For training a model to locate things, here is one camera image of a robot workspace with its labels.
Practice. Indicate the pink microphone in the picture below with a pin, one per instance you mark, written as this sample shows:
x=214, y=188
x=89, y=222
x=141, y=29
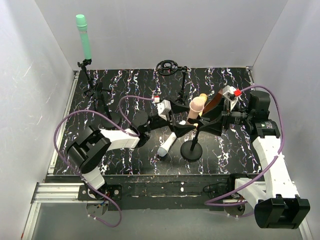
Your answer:
x=196, y=106

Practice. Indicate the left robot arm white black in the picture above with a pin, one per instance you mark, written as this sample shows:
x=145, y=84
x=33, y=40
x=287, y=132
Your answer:
x=88, y=149

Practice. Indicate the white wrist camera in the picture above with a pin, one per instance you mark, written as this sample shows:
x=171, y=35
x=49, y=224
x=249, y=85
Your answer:
x=163, y=109
x=231, y=94

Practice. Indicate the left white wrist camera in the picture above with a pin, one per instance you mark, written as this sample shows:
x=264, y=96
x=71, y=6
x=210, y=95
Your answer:
x=163, y=109

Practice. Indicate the yellow microphone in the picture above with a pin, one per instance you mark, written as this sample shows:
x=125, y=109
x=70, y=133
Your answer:
x=203, y=95

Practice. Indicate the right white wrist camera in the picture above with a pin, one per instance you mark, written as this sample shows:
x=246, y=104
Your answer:
x=231, y=94

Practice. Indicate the green microphone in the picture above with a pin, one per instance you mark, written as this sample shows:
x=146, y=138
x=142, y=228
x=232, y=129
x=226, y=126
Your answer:
x=82, y=27

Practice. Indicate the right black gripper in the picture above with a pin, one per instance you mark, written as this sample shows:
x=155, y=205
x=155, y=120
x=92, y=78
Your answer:
x=223, y=116

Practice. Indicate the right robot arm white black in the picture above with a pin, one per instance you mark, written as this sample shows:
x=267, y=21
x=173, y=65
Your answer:
x=273, y=196

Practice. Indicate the black tripod clip stand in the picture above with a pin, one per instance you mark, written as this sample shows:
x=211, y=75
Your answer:
x=91, y=89

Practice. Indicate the white microphone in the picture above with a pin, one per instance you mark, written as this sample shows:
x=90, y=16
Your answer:
x=164, y=148

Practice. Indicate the brown wooden metronome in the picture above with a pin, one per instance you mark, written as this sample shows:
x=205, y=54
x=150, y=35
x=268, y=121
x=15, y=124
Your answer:
x=217, y=100

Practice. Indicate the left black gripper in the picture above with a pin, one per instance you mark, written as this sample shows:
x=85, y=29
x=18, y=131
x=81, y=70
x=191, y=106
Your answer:
x=170, y=117

